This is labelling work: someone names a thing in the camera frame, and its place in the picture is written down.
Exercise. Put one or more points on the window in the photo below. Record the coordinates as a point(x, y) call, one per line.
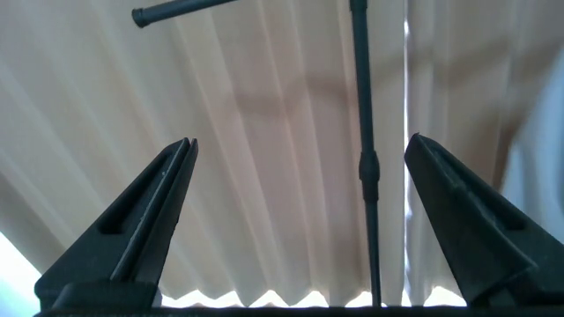
point(13, 282)

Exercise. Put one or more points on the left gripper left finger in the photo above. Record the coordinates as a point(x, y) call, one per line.
point(88, 264)

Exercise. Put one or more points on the black clothes rack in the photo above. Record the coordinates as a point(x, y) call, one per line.
point(363, 88)

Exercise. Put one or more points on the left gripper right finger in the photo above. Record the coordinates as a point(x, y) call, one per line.
point(506, 264)

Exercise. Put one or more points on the beige curtain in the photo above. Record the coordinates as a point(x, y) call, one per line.
point(220, 132)

